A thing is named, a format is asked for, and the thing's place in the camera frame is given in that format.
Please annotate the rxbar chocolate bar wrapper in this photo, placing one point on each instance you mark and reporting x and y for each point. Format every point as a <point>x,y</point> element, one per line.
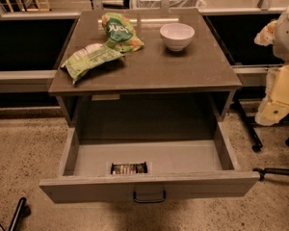
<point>129,168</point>

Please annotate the black stand leg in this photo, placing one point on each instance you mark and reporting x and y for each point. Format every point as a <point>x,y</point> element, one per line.
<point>22,211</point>
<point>271,170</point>

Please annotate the white ceramic bowl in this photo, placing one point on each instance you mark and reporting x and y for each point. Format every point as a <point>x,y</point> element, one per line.
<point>176,36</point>

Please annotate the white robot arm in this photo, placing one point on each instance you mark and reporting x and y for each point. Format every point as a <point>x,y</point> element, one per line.
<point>281,37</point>

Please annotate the black stand leg left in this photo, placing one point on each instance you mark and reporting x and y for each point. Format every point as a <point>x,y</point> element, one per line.
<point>22,211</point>

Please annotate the white wire basket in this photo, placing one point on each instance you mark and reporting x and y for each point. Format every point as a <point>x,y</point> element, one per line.
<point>154,4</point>

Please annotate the grey cabinet with counter top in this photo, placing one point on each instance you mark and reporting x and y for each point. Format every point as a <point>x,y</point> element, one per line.
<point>153,94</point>

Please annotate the open grey top drawer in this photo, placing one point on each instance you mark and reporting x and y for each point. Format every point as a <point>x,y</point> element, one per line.
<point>201,167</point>

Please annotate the light green snack bag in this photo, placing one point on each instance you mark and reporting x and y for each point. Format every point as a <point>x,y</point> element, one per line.
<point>87,58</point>

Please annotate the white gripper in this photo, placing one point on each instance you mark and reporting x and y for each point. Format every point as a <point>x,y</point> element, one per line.
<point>287,38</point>

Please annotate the black stand leg right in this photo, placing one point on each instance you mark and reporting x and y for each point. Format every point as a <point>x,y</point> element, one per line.
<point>271,170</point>

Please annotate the black caster leg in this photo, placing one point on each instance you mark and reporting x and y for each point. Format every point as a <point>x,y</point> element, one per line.
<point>256,142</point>

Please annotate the black drawer handle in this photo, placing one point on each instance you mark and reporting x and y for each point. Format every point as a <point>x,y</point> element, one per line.
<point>149,199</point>

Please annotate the green chip bag upright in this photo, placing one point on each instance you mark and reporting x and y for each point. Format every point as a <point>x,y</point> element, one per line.
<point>121,35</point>

